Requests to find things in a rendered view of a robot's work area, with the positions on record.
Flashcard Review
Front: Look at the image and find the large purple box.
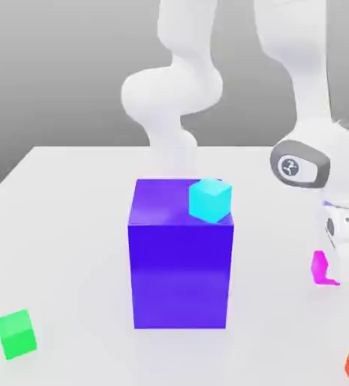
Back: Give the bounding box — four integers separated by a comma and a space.
127, 178, 234, 330

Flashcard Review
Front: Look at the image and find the small green cube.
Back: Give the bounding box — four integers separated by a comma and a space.
0, 308, 38, 361

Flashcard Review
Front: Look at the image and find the small magenta cube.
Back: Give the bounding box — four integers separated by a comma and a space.
311, 250, 341, 286

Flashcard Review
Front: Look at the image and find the small cyan cube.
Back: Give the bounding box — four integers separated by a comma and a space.
188, 177, 233, 225

